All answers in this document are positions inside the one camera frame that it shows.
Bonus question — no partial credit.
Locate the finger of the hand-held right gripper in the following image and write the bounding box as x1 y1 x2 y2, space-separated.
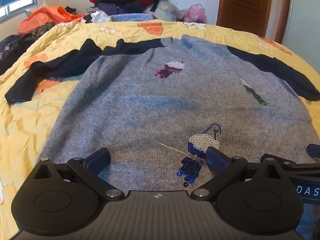
261 153 320 179
307 144 320 159

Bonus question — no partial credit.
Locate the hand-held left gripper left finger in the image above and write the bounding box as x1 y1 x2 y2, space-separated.
32 147 125 201

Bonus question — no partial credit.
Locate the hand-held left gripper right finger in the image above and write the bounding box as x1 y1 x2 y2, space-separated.
190 146 283 201

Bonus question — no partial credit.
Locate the grey sweater with navy sleeves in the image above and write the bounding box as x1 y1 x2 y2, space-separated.
5 34 320 240

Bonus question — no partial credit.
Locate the yellow carrot print quilt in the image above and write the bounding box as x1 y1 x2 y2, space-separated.
0 20 320 240

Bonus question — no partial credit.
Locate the wardrobe with floral glass doors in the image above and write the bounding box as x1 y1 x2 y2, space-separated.
282 0 320 53

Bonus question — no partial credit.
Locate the dark patterned cloth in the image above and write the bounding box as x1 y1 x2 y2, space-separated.
0 34 34 76

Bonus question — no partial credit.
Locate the leopard print cloth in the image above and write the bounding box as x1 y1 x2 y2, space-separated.
31 22 57 41

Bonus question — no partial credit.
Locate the white crumpled cloth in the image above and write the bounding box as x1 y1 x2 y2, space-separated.
89 10 112 24

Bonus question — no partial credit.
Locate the light blue knitted garment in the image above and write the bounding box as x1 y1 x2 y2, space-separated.
110 12 157 22

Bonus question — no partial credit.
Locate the orange shiny cloth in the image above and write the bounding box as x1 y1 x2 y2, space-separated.
17 6 87 35

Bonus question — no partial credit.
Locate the wooden door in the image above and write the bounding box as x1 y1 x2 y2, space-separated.
219 0 271 37

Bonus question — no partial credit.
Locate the navy garment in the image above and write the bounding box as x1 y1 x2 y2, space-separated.
96 0 151 16

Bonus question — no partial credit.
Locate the clear plastic bag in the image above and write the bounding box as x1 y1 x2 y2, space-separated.
155 1 186 22

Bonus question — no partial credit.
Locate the white patterned pillow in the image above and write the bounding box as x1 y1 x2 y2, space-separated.
24 1 47 17

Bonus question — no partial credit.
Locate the window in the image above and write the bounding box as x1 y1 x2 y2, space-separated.
0 0 40 24

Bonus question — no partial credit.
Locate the wooden door frame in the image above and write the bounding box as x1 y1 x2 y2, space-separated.
215 0 293 43

